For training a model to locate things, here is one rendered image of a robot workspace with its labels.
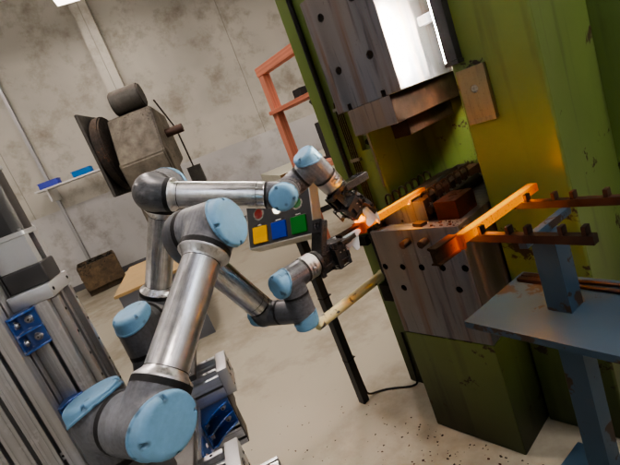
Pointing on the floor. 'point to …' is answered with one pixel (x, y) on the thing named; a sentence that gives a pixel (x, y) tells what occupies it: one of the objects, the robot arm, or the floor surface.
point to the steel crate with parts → (101, 272)
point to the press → (133, 140)
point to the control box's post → (337, 332)
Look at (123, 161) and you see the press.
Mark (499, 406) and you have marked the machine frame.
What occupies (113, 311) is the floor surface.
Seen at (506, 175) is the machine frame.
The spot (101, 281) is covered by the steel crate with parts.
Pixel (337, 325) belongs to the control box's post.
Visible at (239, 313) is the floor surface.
